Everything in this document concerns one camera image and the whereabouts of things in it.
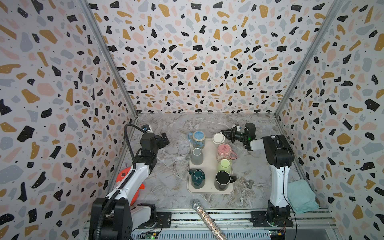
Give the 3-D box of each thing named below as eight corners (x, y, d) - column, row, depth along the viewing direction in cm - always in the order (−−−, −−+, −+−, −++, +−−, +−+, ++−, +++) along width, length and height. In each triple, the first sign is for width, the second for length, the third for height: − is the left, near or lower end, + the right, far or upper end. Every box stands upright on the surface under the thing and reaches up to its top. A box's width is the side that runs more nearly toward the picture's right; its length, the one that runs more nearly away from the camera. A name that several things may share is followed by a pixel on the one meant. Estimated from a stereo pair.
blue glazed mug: (188, 150, 102) (187, 140, 93) (189, 140, 107) (188, 129, 98) (205, 150, 102) (205, 140, 93) (205, 140, 107) (205, 130, 98)
